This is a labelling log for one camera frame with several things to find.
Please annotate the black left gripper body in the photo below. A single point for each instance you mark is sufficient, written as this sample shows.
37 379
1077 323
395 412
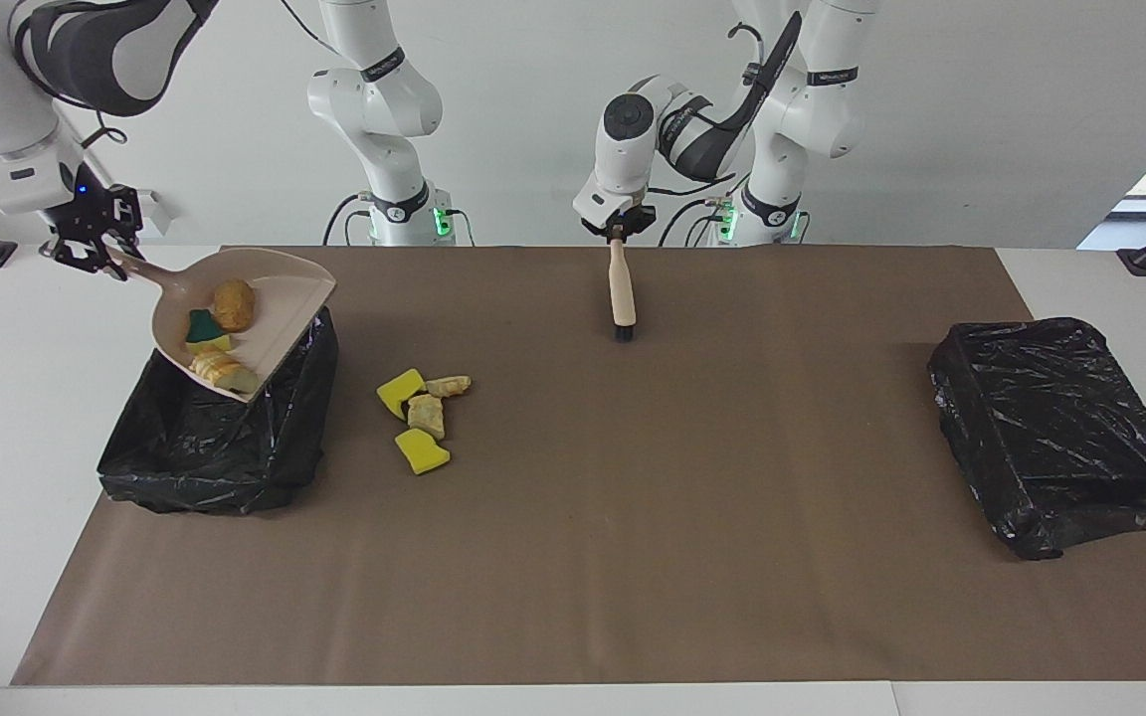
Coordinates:
623 224

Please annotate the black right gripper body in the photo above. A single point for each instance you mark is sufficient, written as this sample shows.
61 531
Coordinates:
100 219

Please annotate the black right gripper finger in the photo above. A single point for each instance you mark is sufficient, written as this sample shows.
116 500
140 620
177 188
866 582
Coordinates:
118 259
71 255

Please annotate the yellow sponge piece green backing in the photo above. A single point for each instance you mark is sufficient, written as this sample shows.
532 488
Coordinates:
203 328

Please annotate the brown bread roll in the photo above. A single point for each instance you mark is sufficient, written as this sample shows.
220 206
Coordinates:
234 305

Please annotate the sliced bread loaf piece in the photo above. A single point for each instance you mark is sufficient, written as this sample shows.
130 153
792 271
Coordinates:
223 372

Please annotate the beige plastic dustpan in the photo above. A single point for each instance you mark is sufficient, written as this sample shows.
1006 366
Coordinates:
285 298

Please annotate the lumpy beige bread chunk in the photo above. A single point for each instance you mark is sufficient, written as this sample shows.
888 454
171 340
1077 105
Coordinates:
449 385

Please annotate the square beige bread chunk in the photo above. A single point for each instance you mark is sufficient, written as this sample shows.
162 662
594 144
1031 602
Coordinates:
426 416

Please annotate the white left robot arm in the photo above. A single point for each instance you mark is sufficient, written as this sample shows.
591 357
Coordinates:
623 159

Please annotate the black bag lined bin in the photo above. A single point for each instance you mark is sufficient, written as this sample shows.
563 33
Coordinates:
1060 438
225 457

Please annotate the brown paper table mat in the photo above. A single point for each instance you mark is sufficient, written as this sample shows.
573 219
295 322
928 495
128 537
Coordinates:
573 617

